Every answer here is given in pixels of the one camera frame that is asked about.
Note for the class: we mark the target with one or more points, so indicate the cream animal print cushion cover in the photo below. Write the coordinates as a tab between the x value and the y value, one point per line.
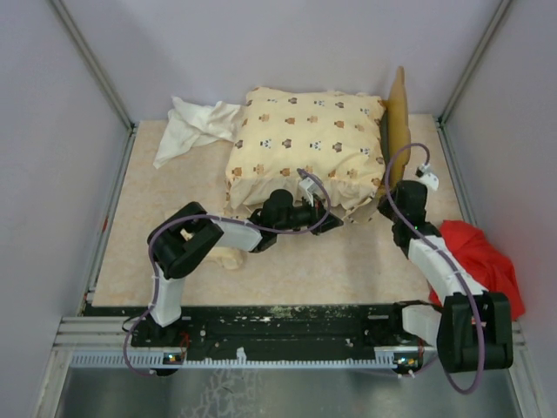
332	135

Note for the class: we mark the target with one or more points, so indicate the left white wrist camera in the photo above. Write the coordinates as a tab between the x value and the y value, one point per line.
308	189

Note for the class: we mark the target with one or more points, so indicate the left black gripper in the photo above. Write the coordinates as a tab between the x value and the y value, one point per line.
329	223

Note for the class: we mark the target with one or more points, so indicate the small cream print pillow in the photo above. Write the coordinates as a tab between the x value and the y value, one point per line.
226	257

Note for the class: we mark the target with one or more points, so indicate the red cloth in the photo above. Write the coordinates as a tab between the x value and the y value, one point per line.
483	261

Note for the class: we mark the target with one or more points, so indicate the right aluminium frame post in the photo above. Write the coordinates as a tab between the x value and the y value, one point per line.
480	50

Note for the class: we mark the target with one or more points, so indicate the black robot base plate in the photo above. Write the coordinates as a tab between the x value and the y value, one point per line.
281	333

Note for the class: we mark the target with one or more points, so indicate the wooden pet bed frame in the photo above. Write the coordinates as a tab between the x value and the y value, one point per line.
395	130

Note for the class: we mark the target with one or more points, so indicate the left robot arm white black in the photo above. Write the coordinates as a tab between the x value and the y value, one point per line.
179	245

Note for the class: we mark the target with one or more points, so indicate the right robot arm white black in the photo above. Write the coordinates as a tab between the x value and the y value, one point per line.
472	324

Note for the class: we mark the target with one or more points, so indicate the white cloth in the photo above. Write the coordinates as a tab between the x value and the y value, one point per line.
193	125

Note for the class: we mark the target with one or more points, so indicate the left aluminium frame post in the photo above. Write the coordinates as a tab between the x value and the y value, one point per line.
91	62

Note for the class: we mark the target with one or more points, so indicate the aluminium frame post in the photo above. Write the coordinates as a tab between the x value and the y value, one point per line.
480	50
91	62

